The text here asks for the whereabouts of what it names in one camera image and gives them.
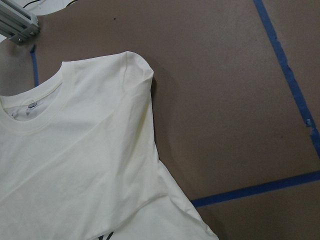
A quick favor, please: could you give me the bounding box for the aluminium frame post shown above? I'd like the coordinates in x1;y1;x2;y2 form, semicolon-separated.
0;0;40;45

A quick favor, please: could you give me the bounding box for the cream long-sleeve cat shirt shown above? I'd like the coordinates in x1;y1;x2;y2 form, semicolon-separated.
0;51;217;240

